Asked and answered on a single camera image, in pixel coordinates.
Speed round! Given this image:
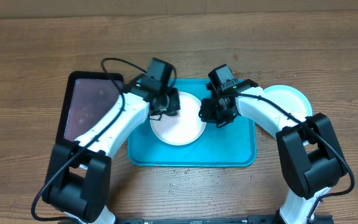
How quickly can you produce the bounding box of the white plate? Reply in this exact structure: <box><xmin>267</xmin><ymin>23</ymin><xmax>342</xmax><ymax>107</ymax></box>
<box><xmin>150</xmin><ymin>91</ymin><xmax>206</xmax><ymax>146</ymax></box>

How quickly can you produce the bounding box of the light blue plate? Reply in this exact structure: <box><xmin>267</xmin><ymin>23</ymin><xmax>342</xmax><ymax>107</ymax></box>
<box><xmin>264</xmin><ymin>85</ymin><xmax>313</xmax><ymax>116</ymax></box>

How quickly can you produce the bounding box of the green and pink sponge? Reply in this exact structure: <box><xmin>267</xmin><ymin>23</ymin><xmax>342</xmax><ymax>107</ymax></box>
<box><xmin>165</xmin><ymin>111</ymin><xmax>179</xmax><ymax>117</ymax></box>

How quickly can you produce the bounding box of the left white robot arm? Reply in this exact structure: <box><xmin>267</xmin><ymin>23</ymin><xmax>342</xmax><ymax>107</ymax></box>
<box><xmin>37</xmin><ymin>71</ymin><xmax>180</xmax><ymax>223</ymax></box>

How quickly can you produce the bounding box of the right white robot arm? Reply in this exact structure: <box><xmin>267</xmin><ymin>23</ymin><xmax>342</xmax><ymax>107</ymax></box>
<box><xmin>199</xmin><ymin>80</ymin><xmax>352</xmax><ymax>223</ymax></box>

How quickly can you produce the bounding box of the teal plastic serving tray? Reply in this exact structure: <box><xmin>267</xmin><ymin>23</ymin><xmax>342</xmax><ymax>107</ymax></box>
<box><xmin>127</xmin><ymin>79</ymin><xmax>257</xmax><ymax>167</ymax></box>

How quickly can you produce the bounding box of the black tray with water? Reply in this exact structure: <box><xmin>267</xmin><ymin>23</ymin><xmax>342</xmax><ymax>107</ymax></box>
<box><xmin>55</xmin><ymin>71</ymin><xmax>124</xmax><ymax>144</ymax></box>

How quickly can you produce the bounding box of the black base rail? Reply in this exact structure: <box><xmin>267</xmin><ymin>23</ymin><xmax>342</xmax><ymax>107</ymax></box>
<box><xmin>116</xmin><ymin>213</ymin><xmax>334</xmax><ymax>224</ymax></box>

